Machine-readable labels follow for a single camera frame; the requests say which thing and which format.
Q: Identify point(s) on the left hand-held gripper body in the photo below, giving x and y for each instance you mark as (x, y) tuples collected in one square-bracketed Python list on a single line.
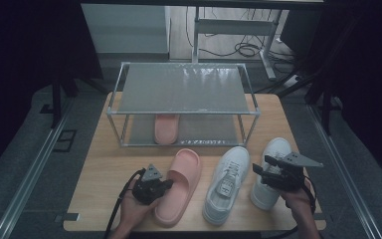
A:
[(147, 191)]

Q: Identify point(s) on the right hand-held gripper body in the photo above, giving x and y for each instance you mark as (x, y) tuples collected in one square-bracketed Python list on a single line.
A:
[(288, 177)]

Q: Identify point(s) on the pink slipper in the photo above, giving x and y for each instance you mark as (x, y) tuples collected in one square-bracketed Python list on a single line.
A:
[(179, 186), (166, 129)]

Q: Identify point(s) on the white sneaker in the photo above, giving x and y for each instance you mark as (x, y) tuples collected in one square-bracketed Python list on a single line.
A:
[(229, 166), (278, 147)]

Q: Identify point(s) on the grey two-tier shoe rack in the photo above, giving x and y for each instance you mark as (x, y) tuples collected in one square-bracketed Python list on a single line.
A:
[(182, 88)]

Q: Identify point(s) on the person's right hand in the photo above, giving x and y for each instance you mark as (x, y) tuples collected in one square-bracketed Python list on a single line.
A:
[(298, 200)]

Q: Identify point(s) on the black metal stand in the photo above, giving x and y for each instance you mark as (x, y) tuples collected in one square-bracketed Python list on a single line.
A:
[(326, 109), (56, 103)]

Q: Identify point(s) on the white power strip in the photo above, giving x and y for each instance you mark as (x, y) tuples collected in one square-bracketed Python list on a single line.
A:
[(292, 80)]

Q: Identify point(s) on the dark curtain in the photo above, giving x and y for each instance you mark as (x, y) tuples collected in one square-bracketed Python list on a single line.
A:
[(20, 66), (371, 66)]

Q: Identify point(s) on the white cabinet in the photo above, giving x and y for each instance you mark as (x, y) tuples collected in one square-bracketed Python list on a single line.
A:
[(126, 28)]

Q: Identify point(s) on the dark crossbar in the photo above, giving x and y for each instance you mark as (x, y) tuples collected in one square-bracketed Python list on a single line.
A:
[(195, 3)]

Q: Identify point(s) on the aluminium floor rail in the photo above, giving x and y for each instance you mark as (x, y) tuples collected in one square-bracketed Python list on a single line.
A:
[(30, 179), (344, 172)]

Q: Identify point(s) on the white desk frame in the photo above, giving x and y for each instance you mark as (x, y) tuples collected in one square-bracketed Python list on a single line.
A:
[(235, 26)]

